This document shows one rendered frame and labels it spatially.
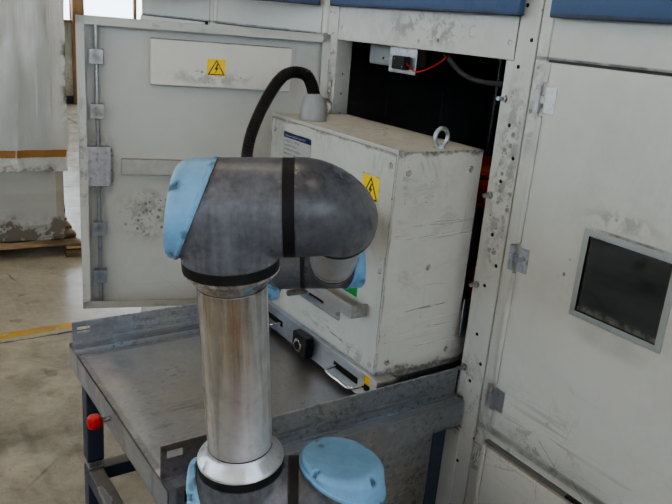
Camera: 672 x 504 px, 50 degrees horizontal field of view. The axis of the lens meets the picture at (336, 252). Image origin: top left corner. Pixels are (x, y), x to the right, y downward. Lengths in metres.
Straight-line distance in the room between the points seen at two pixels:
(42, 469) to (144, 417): 1.43
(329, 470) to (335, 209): 0.37
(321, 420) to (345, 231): 0.68
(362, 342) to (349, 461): 0.55
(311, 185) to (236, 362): 0.24
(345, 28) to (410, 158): 0.59
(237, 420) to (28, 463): 2.06
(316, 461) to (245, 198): 0.39
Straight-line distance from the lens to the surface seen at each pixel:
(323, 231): 0.79
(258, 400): 0.92
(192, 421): 1.47
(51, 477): 2.85
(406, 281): 1.46
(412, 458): 1.63
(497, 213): 1.47
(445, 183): 1.45
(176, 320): 1.83
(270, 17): 2.21
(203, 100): 1.91
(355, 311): 1.47
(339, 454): 1.02
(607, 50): 1.32
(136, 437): 1.43
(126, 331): 1.79
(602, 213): 1.29
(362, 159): 1.45
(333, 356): 1.60
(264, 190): 0.78
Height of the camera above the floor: 1.61
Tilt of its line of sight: 18 degrees down
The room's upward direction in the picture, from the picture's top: 5 degrees clockwise
